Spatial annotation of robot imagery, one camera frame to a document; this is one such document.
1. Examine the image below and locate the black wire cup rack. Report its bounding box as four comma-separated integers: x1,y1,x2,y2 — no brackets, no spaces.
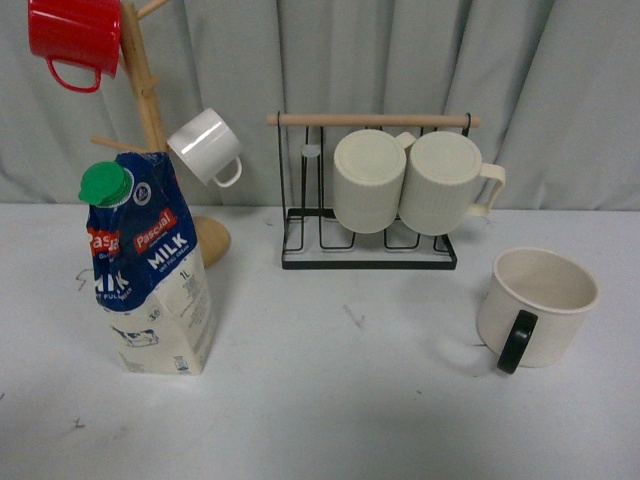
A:
267,112,482,271

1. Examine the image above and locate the right cream ribbed mug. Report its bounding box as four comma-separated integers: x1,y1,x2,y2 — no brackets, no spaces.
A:
398,131,506,236

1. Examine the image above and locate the cream ribbed mug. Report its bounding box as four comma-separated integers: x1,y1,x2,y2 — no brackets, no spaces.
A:
333,129,416,234
398,131,506,236

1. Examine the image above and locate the cream mug black handle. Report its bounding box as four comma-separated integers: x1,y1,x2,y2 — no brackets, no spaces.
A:
476,247,600,374

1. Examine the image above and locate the left cream ribbed mug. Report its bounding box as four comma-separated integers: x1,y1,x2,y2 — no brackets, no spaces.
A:
333,129,416,234

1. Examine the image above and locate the white hanging mug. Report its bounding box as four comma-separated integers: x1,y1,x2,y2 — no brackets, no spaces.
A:
168,108,243,188

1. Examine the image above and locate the wooden mug tree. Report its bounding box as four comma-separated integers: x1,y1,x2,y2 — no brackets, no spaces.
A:
89,0,232,269

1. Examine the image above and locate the blue white milk carton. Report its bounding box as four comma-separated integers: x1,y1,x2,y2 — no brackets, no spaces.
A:
79,152,217,375

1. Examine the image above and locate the red hanging mug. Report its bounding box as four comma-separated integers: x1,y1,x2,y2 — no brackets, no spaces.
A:
27,0,122,94

